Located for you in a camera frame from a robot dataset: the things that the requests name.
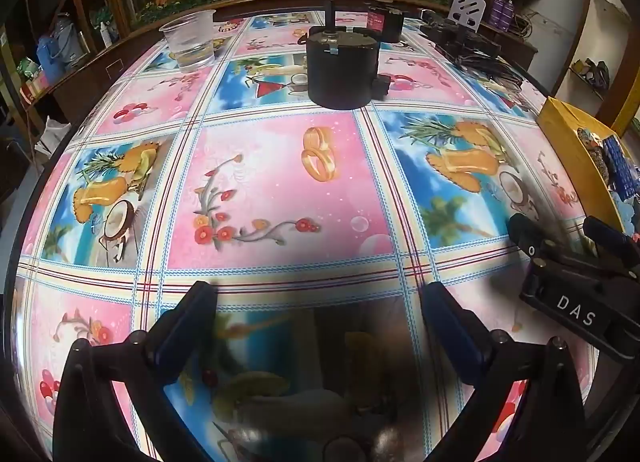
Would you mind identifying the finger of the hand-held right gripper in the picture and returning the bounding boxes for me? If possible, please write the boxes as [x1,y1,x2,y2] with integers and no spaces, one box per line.
[582,216,640,277]
[507,213,566,263]

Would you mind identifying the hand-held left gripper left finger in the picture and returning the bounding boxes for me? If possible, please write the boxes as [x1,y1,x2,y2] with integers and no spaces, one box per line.
[52,281,218,462]

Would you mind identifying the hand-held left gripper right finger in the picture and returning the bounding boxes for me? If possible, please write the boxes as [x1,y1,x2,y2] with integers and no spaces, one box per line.
[420,281,588,462]

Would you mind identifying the yellow cardboard box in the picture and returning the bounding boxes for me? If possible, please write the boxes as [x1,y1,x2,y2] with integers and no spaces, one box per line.
[537,96,640,243]

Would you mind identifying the black shoes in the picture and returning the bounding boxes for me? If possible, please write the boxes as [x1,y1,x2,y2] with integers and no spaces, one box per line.
[572,58,611,88]

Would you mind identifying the printed tablecloth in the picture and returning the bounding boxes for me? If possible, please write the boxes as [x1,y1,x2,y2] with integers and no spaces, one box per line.
[10,10,601,462]

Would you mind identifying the black device with white stand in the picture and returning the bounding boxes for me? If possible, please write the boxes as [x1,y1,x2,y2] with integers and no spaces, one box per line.
[420,10,523,86]

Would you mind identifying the perforated metal phone stand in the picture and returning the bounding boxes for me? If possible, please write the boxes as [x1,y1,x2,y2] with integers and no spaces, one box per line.
[447,0,486,30]

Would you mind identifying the white paper bag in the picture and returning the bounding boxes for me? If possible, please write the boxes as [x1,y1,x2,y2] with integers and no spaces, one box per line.
[37,115,73,155]

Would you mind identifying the black cylindrical motor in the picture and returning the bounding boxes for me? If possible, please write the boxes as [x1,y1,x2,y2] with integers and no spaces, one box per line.
[298,0,382,110]

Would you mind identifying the dark bottle with cork cap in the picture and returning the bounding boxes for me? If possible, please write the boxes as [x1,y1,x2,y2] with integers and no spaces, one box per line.
[366,0,405,43]

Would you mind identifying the clear plastic cup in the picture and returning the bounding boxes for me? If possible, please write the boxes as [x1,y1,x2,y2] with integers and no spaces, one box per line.
[160,10,217,74]

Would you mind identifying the blue thermos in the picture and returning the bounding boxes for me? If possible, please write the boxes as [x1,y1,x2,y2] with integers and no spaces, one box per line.
[37,35,66,86]

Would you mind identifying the grey thermos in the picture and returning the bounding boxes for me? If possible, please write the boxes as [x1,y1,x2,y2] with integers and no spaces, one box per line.
[52,12,91,68]

